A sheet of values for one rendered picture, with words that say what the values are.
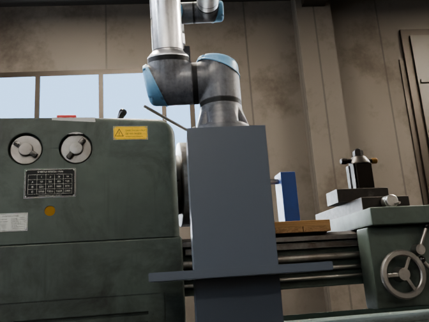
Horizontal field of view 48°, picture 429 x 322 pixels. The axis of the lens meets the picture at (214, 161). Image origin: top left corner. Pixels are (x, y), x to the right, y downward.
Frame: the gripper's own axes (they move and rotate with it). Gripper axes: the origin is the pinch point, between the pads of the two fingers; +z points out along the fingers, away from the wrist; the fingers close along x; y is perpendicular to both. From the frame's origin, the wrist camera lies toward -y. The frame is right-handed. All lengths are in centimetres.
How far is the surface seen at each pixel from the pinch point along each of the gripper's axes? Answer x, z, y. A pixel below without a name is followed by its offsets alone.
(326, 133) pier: 174, 20, 146
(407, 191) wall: 165, 73, 210
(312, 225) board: -29, 48, 40
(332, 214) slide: -9, 49, 58
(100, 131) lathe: -24.6, 10.5, -28.2
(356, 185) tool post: -19, 37, 63
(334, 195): -19, 40, 54
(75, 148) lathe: -25.8, 15.3, -36.4
